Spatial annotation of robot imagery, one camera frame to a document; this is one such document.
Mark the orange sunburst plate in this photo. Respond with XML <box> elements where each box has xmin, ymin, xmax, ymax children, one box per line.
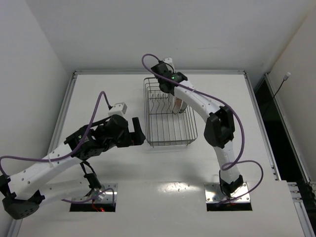
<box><xmin>171</xmin><ymin>96</ymin><xmax>183</xmax><ymax>114</ymax></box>

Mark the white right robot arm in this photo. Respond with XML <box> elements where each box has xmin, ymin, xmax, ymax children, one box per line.
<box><xmin>149</xmin><ymin>61</ymin><xmax>245</xmax><ymax>197</ymax></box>

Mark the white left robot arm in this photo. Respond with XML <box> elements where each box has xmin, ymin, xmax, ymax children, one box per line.
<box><xmin>0</xmin><ymin>115</ymin><xmax>145</xmax><ymax>220</ymax></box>

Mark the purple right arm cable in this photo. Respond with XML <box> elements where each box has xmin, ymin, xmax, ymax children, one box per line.
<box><xmin>141</xmin><ymin>53</ymin><xmax>264</xmax><ymax>205</ymax></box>

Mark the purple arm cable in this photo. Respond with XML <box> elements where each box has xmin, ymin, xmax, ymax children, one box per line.
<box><xmin>0</xmin><ymin>90</ymin><xmax>116</xmax><ymax>205</ymax></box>
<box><xmin>141</xmin><ymin>53</ymin><xmax>264</xmax><ymax>205</ymax></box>

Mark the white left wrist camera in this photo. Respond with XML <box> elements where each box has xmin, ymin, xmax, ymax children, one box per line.
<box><xmin>108</xmin><ymin>102</ymin><xmax>127</xmax><ymax>117</ymax></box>

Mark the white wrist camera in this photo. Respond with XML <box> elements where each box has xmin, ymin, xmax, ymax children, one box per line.
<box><xmin>162</xmin><ymin>57</ymin><xmax>176</xmax><ymax>73</ymax></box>
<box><xmin>108</xmin><ymin>102</ymin><xmax>127</xmax><ymax>117</ymax></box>

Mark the grey wire dish rack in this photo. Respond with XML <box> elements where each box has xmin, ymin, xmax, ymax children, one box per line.
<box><xmin>144</xmin><ymin>77</ymin><xmax>198</xmax><ymax>147</ymax></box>

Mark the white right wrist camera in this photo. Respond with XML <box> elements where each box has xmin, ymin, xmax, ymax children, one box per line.
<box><xmin>162</xmin><ymin>57</ymin><xmax>176</xmax><ymax>73</ymax></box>

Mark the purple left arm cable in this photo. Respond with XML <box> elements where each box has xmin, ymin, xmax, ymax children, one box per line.
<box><xmin>0</xmin><ymin>90</ymin><xmax>116</xmax><ymax>205</ymax></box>

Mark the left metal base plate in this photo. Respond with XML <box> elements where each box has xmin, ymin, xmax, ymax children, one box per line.
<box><xmin>71</xmin><ymin>183</ymin><xmax>118</xmax><ymax>204</ymax></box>

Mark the metal base plate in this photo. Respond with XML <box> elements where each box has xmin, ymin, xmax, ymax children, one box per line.
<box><xmin>71</xmin><ymin>183</ymin><xmax>118</xmax><ymax>204</ymax></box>
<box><xmin>204</xmin><ymin>183</ymin><xmax>250</xmax><ymax>204</ymax></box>

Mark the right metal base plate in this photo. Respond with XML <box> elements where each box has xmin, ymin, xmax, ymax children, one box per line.
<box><xmin>204</xmin><ymin>183</ymin><xmax>250</xmax><ymax>204</ymax></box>

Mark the black wall cable with plug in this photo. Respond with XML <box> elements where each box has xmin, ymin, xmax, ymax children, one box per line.
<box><xmin>271</xmin><ymin>72</ymin><xmax>291</xmax><ymax>99</ymax></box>

